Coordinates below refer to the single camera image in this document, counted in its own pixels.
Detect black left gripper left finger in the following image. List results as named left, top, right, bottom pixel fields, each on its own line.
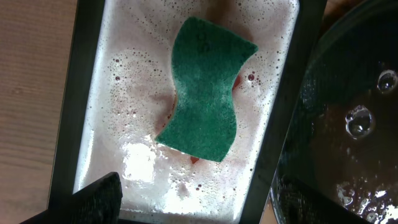
left=21, top=172, right=123, bottom=224

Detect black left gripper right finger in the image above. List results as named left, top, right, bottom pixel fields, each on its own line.
left=275, top=175, right=370, bottom=224

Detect green scouring sponge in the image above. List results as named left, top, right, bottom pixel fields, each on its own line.
left=155, top=17, right=258, bottom=162

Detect black round tray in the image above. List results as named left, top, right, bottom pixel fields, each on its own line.
left=270, top=1, right=397, bottom=223

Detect black rectangular soapy tray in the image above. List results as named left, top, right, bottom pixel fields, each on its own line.
left=49, top=0, right=326, bottom=223

